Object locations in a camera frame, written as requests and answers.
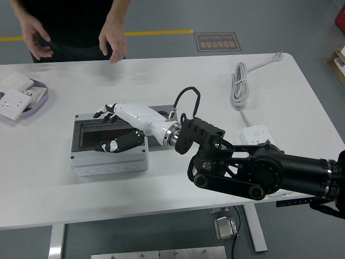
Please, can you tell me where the black table control panel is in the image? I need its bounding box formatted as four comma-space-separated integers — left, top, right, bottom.
275, 198, 320, 208

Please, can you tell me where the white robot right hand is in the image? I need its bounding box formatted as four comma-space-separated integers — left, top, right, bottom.
93, 103, 170, 153

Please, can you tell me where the person's left hand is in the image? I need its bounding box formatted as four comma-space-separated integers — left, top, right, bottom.
98, 25, 128, 64

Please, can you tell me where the white blank switch plate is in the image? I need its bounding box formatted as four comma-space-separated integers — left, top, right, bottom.
0, 72, 35, 92

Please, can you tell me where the yellow floor tape line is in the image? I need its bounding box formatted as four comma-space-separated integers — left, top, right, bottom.
0, 29, 194, 43

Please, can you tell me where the brown floor sign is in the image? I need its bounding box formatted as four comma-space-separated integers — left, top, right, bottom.
194, 32, 243, 52

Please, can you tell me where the wooden crate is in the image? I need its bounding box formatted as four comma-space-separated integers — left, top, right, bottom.
327, 46, 345, 87

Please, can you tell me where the white power cable with plug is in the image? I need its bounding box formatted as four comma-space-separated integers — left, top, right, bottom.
231, 51, 284, 127

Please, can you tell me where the grey enclosure box with lid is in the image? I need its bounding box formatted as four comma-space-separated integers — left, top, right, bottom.
70, 114, 149, 177

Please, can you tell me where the purple tray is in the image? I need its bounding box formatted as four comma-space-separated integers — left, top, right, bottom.
0, 78, 50, 117

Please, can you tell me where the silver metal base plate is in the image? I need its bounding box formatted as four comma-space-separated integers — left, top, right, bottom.
91, 246, 227, 259

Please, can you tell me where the white table leg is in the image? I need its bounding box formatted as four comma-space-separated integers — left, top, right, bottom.
48, 223, 66, 259
242, 203, 268, 253

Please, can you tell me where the black cable under table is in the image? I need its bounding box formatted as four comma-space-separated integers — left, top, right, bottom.
230, 205, 242, 259

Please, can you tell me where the large white wall socket plate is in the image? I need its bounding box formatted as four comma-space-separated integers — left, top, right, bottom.
0, 88, 32, 121

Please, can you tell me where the silver metal box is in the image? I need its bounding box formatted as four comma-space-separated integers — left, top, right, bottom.
213, 215, 239, 241

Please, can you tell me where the red object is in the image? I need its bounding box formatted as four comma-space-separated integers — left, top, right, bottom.
334, 5, 345, 29

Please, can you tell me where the person's right hand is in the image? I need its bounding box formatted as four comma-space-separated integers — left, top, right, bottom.
20, 15, 54, 61

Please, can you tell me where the white multi-hole socket plate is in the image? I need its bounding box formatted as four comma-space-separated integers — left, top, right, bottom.
20, 86, 46, 108

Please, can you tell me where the grey cube block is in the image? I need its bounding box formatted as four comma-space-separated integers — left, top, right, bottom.
147, 104, 178, 152

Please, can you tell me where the person torso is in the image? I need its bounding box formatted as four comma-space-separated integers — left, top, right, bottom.
10, 0, 127, 63

